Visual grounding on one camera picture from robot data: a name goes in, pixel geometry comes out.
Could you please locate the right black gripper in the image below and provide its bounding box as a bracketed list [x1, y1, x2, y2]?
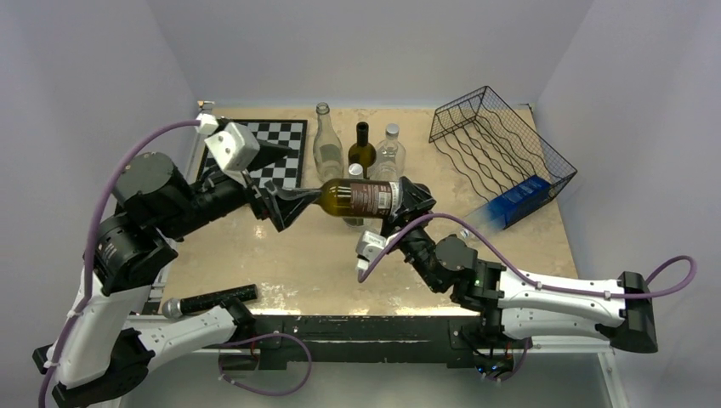
[378, 176, 441, 293]

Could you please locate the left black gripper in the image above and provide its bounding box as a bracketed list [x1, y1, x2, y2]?
[160, 136, 321, 240]

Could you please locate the dark green labelled wine bottle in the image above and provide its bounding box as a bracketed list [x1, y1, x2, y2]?
[313, 178, 400, 218]

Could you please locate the blue square glass bottle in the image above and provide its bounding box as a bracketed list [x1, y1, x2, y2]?
[463, 175, 552, 236]

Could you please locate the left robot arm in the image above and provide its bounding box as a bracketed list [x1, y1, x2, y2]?
[32, 152, 279, 407]

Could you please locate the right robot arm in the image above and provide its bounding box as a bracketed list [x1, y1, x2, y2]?
[381, 177, 659, 354]

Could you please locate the round clear bottle silver cap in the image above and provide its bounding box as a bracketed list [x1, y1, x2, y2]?
[370, 123, 406, 181]

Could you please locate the tall clear glass bottle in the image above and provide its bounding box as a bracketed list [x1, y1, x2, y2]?
[313, 102, 344, 183]

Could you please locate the small clear bottle silver cap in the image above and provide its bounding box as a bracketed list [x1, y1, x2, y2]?
[343, 163, 367, 229]

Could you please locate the black white chessboard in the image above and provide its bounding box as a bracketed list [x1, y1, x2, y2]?
[191, 118, 292, 189]

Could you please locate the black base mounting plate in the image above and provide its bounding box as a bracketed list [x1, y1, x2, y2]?
[222, 315, 524, 370]

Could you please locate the black microphone silver head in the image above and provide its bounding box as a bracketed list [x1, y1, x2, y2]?
[160, 284, 258, 320]

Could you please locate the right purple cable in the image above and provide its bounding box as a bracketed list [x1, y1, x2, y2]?
[357, 212, 698, 301]

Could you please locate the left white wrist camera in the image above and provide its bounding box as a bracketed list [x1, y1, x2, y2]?
[204, 122, 260, 173]

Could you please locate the black wire wine rack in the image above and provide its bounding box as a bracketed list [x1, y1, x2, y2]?
[429, 86, 577, 211]

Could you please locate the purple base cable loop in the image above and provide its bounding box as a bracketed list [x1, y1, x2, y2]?
[218, 331, 314, 396]

